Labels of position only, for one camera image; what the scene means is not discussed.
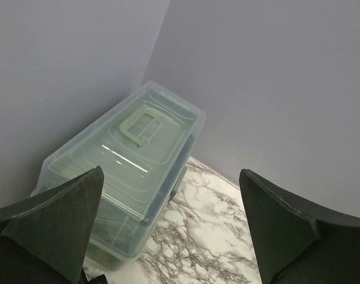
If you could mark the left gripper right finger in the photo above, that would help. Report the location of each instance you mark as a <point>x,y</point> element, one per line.
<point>296,240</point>

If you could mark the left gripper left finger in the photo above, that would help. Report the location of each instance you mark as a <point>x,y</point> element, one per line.
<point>44,238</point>

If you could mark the clear plastic storage bin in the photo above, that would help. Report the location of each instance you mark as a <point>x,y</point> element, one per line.
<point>142,146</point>

